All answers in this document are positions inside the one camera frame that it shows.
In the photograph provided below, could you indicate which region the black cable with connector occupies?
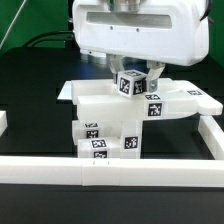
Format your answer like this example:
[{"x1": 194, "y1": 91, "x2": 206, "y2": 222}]
[{"x1": 22, "y1": 30, "x2": 75, "y2": 48}]

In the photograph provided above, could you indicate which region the white rail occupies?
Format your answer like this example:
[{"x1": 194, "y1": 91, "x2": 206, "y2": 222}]
[
  {"x1": 198, "y1": 116, "x2": 224, "y2": 161},
  {"x1": 0, "y1": 156, "x2": 224, "y2": 187}
]

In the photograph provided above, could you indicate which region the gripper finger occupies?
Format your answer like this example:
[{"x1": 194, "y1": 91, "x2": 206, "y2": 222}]
[
  {"x1": 146, "y1": 61, "x2": 165, "y2": 92},
  {"x1": 106, "y1": 54, "x2": 124, "y2": 83}
]

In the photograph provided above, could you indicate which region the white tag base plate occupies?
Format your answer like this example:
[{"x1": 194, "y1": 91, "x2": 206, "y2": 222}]
[{"x1": 57, "y1": 81, "x2": 72, "y2": 100}]

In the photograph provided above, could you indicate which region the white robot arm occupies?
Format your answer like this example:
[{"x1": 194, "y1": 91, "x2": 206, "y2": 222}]
[{"x1": 72, "y1": 0, "x2": 211, "y2": 92}]

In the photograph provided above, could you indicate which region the white right rail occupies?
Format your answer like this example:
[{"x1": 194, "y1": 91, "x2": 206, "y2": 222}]
[{"x1": 198, "y1": 116, "x2": 224, "y2": 161}]

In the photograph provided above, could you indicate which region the thin grey rod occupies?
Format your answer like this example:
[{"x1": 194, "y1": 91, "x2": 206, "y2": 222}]
[{"x1": 0, "y1": 0, "x2": 27, "y2": 51}]

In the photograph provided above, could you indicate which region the white chair back frame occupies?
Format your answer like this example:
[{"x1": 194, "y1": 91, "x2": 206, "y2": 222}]
[{"x1": 71, "y1": 78, "x2": 223, "y2": 122}]

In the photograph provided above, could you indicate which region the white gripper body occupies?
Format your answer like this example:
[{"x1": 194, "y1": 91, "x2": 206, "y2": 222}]
[{"x1": 72, "y1": 0, "x2": 209, "y2": 66}]

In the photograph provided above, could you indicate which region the white tagged cube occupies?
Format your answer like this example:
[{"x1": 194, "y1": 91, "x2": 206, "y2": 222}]
[{"x1": 117, "y1": 70, "x2": 147, "y2": 98}]

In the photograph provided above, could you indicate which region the white front rail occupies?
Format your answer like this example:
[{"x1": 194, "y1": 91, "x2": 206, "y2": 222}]
[{"x1": 0, "y1": 156, "x2": 224, "y2": 187}]

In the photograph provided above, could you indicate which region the white chair seat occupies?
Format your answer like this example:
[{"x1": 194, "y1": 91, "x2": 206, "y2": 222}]
[{"x1": 111, "y1": 120, "x2": 143, "y2": 159}]

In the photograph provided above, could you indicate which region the white left block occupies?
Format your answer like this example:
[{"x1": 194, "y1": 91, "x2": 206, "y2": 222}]
[{"x1": 0, "y1": 111, "x2": 7, "y2": 136}]

